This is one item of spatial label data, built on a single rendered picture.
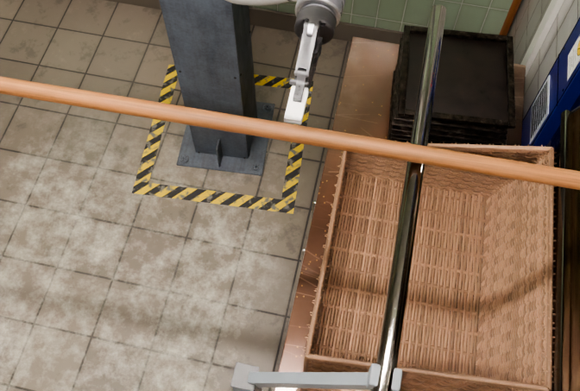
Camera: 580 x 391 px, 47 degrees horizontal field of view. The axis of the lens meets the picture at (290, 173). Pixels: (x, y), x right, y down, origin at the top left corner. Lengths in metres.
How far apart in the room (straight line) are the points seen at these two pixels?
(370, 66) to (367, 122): 0.20
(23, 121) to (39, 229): 0.47
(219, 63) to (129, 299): 0.85
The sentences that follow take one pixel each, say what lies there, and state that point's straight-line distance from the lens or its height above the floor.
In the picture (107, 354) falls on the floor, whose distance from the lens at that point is 2.28.
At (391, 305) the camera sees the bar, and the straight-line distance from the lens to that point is 1.03.
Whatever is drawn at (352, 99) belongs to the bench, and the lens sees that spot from 1.92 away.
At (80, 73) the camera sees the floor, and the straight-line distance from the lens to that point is 2.83.
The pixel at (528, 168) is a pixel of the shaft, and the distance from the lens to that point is 1.14.
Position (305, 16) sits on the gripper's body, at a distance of 1.24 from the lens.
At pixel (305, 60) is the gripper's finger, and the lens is 1.16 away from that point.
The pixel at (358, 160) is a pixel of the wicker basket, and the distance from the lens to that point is 1.73.
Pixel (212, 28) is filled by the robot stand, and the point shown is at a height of 0.72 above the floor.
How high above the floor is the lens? 2.14
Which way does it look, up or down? 61 degrees down
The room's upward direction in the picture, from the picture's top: straight up
